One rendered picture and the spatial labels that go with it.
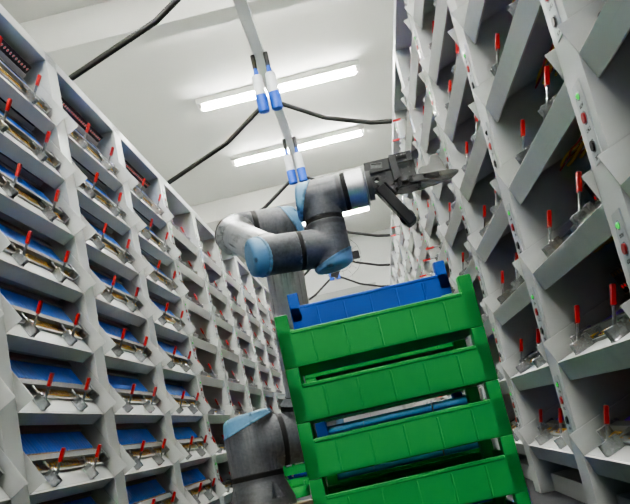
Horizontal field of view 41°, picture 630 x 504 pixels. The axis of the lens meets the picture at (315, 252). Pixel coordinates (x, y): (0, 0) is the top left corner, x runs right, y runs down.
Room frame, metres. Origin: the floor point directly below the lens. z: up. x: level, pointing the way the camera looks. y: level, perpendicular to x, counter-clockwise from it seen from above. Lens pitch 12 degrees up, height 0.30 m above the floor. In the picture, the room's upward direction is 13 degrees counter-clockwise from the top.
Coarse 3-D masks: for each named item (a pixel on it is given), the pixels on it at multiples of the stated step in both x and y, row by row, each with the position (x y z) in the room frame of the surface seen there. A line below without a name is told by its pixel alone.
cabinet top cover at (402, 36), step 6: (396, 0) 2.78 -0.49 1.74; (402, 0) 2.79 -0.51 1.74; (396, 6) 2.82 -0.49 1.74; (402, 6) 2.83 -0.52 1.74; (396, 12) 2.87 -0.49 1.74; (402, 12) 2.88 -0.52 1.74; (396, 18) 2.92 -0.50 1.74; (402, 18) 2.93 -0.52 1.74; (396, 24) 2.97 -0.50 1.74; (402, 24) 2.98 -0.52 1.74; (396, 30) 3.02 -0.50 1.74; (402, 30) 3.03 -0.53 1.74; (408, 30) 3.04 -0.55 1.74; (396, 36) 3.07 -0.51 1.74; (402, 36) 3.08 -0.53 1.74; (408, 36) 3.10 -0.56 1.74; (396, 42) 3.13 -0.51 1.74; (402, 42) 3.14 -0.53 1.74; (408, 42) 3.15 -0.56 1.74; (396, 48) 3.18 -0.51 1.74; (402, 48) 3.19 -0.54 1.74
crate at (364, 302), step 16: (384, 288) 1.53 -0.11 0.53; (400, 288) 1.53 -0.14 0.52; (416, 288) 1.53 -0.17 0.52; (432, 288) 1.53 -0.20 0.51; (448, 288) 1.53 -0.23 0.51; (304, 304) 1.53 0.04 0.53; (320, 304) 1.53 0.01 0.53; (336, 304) 1.53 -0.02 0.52; (352, 304) 1.53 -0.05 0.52; (368, 304) 1.53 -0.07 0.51; (384, 304) 1.53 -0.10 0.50; (400, 304) 1.53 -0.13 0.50; (304, 320) 1.53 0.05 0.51; (320, 320) 1.53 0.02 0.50
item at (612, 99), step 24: (576, 0) 1.10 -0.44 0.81; (624, 48) 1.10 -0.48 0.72; (576, 72) 1.13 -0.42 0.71; (624, 72) 1.10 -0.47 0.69; (600, 96) 1.10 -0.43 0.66; (624, 96) 1.10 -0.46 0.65; (600, 120) 1.10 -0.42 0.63; (624, 120) 1.10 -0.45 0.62; (600, 144) 1.12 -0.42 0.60; (600, 168) 1.16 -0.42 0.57; (600, 192) 1.19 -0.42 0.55; (624, 192) 1.10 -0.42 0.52; (624, 216) 1.12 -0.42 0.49; (624, 264) 1.18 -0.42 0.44
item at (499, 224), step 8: (496, 184) 1.89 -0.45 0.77; (504, 208) 1.93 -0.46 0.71; (496, 216) 2.04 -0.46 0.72; (504, 216) 1.97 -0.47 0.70; (496, 224) 2.09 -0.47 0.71; (504, 224) 2.02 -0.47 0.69; (488, 232) 2.21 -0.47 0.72; (496, 232) 2.14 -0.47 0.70; (504, 232) 2.41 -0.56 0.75; (472, 240) 2.50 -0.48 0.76; (480, 240) 2.49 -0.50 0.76; (488, 240) 2.27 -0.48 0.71; (496, 240) 2.19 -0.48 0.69; (480, 248) 2.42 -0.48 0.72; (488, 248) 2.33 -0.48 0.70; (480, 256) 2.49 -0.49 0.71; (488, 256) 2.40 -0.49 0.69
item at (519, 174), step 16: (544, 80) 1.37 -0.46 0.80; (560, 96) 1.24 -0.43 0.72; (544, 112) 1.36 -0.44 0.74; (560, 112) 1.28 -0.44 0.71; (544, 128) 1.39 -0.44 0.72; (560, 128) 1.33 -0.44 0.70; (576, 128) 1.56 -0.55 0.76; (544, 144) 1.44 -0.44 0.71; (560, 144) 1.61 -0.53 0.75; (576, 144) 1.58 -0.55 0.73; (512, 160) 1.80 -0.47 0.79; (528, 160) 1.56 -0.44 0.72; (544, 160) 1.49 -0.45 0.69; (512, 176) 1.80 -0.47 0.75; (528, 176) 1.63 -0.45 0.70; (512, 192) 1.79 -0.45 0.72; (528, 192) 1.70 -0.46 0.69
